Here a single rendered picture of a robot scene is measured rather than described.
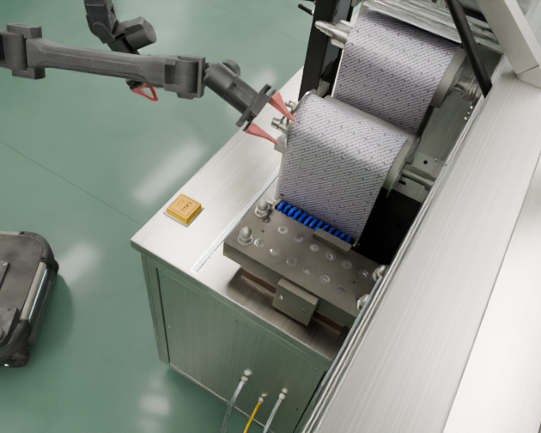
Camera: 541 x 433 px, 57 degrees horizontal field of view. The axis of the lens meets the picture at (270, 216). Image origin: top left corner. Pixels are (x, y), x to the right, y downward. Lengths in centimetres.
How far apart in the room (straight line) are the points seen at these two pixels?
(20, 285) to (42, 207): 63
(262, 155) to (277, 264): 50
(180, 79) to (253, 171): 54
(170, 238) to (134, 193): 131
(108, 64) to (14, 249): 129
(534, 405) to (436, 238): 30
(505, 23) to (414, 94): 56
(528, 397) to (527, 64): 41
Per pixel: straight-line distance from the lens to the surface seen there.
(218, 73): 106
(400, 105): 127
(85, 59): 116
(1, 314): 208
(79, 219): 260
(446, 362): 43
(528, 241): 85
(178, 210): 139
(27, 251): 225
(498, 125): 65
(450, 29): 123
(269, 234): 122
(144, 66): 110
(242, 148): 159
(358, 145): 109
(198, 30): 378
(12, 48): 125
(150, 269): 143
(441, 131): 185
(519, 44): 72
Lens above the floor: 202
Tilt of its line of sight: 52 degrees down
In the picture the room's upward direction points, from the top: 10 degrees clockwise
